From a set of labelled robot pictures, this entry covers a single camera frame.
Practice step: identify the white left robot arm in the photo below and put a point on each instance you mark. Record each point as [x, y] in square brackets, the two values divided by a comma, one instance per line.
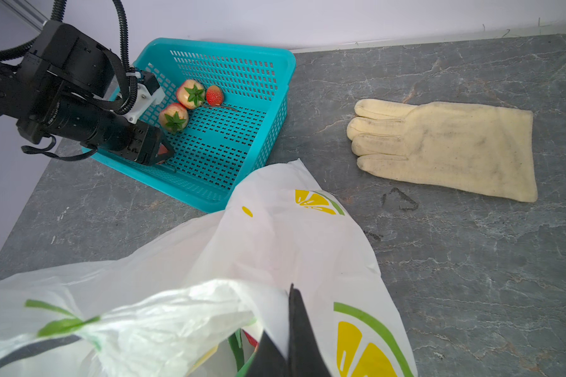
[65, 84]

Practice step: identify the small red fake lychee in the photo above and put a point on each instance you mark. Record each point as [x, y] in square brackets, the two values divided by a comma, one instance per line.
[214, 96]

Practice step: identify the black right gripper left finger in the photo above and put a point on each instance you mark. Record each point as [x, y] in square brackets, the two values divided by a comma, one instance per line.
[268, 360]

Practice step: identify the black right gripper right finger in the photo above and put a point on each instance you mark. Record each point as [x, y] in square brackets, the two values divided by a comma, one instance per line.
[304, 356]

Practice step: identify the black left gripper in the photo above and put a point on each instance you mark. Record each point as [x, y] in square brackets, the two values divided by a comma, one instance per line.
[147, 146]

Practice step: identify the yellow work glove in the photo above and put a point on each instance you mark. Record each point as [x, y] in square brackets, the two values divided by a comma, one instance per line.
[474, 148]

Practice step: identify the white plastic bag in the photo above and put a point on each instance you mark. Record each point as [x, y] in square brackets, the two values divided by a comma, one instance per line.
[197, 300]

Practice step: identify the teal plastic basket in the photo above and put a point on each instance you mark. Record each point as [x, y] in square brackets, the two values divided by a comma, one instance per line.
[222, 145]

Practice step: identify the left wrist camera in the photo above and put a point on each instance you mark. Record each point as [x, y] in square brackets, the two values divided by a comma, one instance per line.
[149, 93]

